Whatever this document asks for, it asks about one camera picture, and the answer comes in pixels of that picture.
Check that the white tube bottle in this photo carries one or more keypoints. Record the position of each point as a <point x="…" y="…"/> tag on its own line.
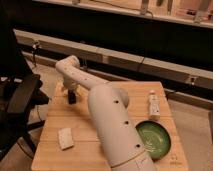
<point x="154" y="110"/>

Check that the white sponge block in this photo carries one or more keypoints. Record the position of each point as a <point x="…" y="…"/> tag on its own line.
<point x="65" y="138"/>

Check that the green plate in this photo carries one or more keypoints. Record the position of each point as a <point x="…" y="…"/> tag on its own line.
<point x="155" y="137"/>

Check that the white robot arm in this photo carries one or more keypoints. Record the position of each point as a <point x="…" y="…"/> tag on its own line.
<point x="107" y="105"/>

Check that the wooden table board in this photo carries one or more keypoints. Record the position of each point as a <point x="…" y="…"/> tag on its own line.
<point x="86" y="154"/>

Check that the black office chair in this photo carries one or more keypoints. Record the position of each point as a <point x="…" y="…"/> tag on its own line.
<point x="19" y="91"/>

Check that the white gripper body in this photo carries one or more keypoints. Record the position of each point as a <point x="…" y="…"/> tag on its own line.
<point x="70" y="85"/>

